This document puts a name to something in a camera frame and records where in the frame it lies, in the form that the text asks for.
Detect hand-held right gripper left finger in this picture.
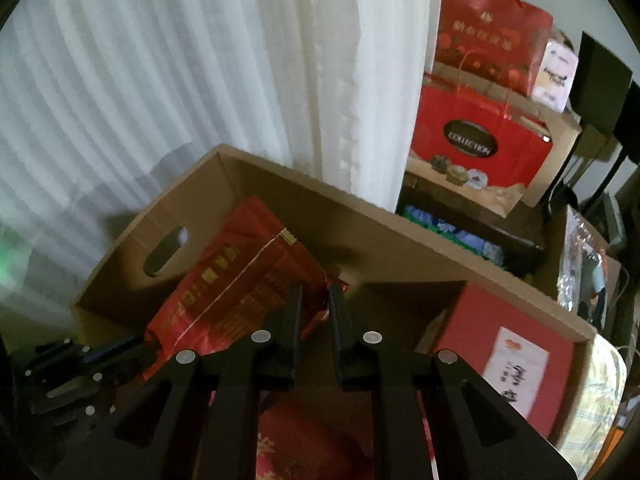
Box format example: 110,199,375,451
50,282,305,480

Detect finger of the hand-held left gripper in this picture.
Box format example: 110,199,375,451
30,372,118,417
25,335,148,378

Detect blue green packet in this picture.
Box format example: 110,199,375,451
404,203,507,267

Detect red Ferrero Collection box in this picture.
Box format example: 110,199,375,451
407,85,557,217

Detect yellow plaid cloth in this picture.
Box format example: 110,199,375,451
554,334,629,477

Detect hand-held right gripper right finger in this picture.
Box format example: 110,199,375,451
327,284,579,480

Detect brown cardboard box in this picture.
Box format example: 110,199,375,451
424,59,584,209

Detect red box with white label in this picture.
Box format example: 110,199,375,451
432,282,589,450

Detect large cardboard box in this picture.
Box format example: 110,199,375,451
72,144,599,463

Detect red gift bag gold print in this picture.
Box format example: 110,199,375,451
432,0,554,99

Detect black speaker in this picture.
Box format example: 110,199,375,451
570,32,634,134

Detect red tin with white characters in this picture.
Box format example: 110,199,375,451
257,390,437,480

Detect small white carton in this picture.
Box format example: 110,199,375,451
531,37,580,112

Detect red snack packet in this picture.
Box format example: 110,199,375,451
144,196,351,387

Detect clear plastic bag with tools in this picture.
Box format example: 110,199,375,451
556,206,622,329

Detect white curtain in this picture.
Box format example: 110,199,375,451
0,0,447,343

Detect dark wooden cabinet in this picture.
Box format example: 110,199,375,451
396,172,549,277

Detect black speaker stand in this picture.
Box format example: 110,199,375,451
595,142,629,207

